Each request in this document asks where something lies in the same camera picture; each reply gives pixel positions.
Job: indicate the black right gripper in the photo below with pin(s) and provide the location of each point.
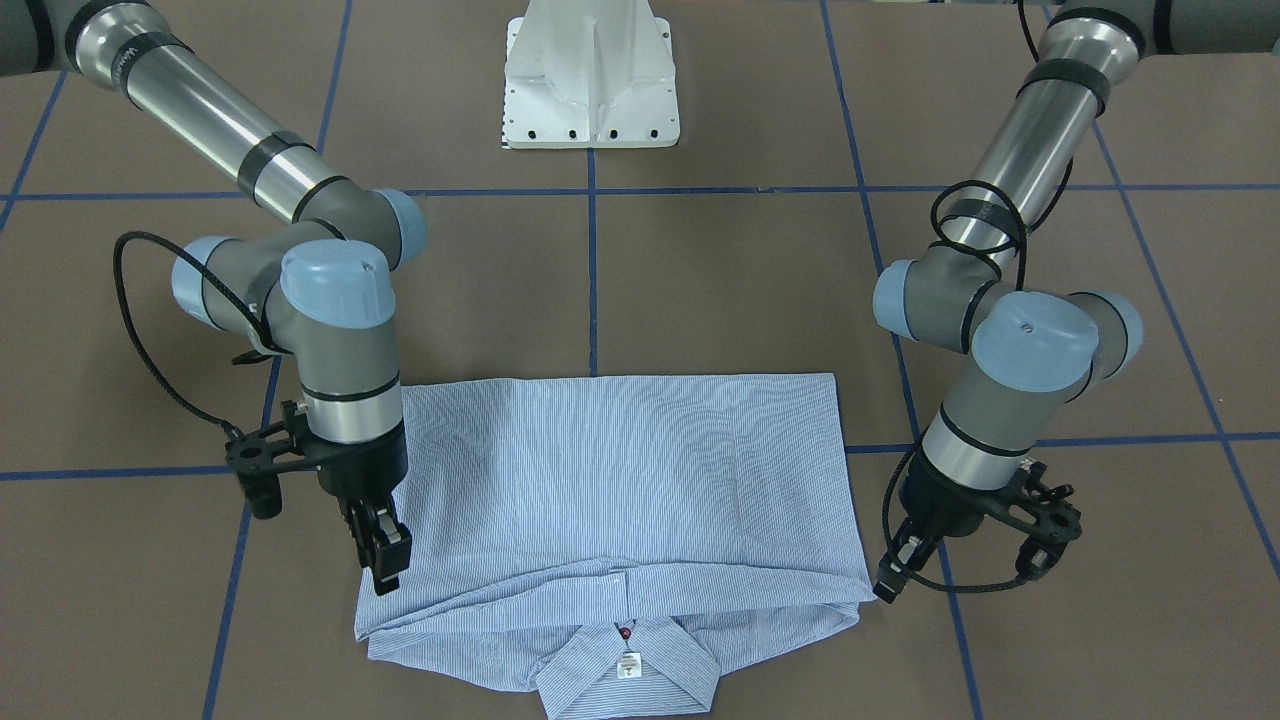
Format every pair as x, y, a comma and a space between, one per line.
362, 478

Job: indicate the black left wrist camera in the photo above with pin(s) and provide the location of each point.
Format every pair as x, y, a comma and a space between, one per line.
1044, 515

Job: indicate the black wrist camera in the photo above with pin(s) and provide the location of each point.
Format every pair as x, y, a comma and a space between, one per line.
259, 458
1044, 515

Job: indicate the light blue striped shirt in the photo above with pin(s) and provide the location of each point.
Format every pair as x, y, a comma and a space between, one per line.
618, 544

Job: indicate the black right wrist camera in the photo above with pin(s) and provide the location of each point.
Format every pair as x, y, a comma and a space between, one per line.
259, 458

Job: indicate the white camera stand pedestal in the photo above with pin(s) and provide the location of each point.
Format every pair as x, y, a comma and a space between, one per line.
589, 75

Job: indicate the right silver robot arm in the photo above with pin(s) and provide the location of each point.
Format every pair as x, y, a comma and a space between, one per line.
317, 290

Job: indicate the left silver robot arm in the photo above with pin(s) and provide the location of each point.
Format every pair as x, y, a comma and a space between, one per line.
1027, 353

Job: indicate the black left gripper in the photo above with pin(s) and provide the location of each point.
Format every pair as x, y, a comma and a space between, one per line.
938, 511

